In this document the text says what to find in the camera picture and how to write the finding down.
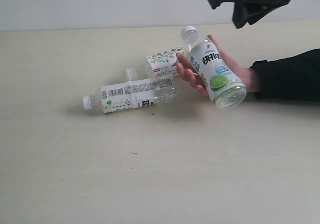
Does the clear bottle green lime label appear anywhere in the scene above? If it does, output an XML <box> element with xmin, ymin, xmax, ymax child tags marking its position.
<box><xmin>180</xmin><ymin>26</ymin><xmax>247</xmax><ymax>109</ymax></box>

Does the clear bottle white barcode label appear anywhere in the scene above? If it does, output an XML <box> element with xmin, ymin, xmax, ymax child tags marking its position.
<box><xmin>82</xmin><ymin>75</ymin><xmax>177</xmax><ymax>114</ymax></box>

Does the black sleeved human forearm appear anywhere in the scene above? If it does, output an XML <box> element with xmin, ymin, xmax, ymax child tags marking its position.
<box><xmin>250</xmin><ymin>49</ymin><xmax>320</xmax><ymax>102</ymax></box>

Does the clear bottle floral orange label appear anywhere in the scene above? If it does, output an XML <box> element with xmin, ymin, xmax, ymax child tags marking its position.
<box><xmin>125</xmin><ymin>48</ymin><xmax>185</xmax><ymax>81</ymax></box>

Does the bare open human hand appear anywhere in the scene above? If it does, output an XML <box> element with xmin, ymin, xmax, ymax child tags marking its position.
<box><xmin>175</xmin><ymin>34</ymin><xmax>256</xmax><ymax>97</ymax></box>

